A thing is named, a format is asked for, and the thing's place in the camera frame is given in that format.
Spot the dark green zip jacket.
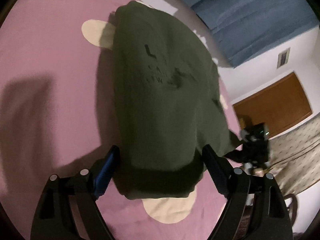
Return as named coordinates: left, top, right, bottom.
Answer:
left=113, top=1, right=240, bottom=199

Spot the person's right hand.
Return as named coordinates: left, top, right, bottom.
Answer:
left=240, top=161, right=271, bottom=177

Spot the beige patterned curtain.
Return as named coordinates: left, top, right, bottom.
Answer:
left=269, top=115, right=320, bottom=196

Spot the brown wooden door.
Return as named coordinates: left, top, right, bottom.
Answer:
left=233, top=72, right=312, bottom=138

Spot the pink polka dot bedsheet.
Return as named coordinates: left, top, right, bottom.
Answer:
left=0, top=0, right=243, bottom=240

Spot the blue curtain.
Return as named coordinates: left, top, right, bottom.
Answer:
left=182, top=0, right=319, bottom=68

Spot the grey wall vent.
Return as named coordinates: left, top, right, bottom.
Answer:
left=277, top=48, right=290, bottom=68

